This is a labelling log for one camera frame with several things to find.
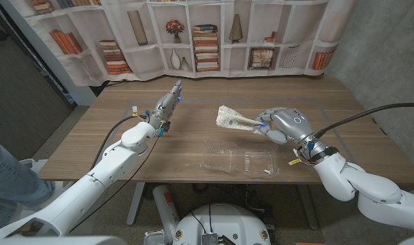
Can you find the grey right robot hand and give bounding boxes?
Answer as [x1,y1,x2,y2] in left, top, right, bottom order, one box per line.
[253,106,326,160]

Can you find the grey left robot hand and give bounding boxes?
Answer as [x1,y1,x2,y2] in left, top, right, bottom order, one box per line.
[148,80,183,129]

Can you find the white robot shoulder cover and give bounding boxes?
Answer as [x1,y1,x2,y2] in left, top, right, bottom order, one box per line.
[0,235,128,245]

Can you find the clear plastic clamshell container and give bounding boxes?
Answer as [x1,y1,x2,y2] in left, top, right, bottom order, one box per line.
[200,137,283,178]

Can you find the printed bookshelf backdrop cloth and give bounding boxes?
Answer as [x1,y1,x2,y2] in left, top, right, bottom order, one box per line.
[7,0,360,86]

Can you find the grey table leg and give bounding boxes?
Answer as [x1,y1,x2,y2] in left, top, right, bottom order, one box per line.
[126,182,146,227]
[297,183,319,231]

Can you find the white roll with orange label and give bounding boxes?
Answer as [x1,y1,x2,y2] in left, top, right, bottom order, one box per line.
[152,184,180,239]

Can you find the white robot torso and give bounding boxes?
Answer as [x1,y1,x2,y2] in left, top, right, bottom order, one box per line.
[172,203,272,245]

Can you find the silver heatsink module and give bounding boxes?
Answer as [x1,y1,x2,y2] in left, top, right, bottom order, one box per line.
[202,233,219,245]

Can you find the dark textured door panel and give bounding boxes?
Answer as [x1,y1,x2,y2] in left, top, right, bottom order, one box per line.
[0,3,76,163]

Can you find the person in blue jeans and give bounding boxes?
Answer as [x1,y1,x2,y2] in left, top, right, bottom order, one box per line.
[0,135,57,234]

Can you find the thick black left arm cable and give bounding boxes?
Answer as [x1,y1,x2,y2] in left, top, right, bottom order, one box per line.
[90,114,150,169]

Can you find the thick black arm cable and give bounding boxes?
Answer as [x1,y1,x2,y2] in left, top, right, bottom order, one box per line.
[314,102,414,139]
[90,114,150,169]

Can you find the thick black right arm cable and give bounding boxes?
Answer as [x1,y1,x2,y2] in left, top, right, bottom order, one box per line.
[314,102,414,139]

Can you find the black floor cables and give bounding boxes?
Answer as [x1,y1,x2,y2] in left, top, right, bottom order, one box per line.
[193,183,274,222]

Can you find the thin black left arm wire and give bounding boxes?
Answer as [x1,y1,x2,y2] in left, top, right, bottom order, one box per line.
[69,135,160,231]

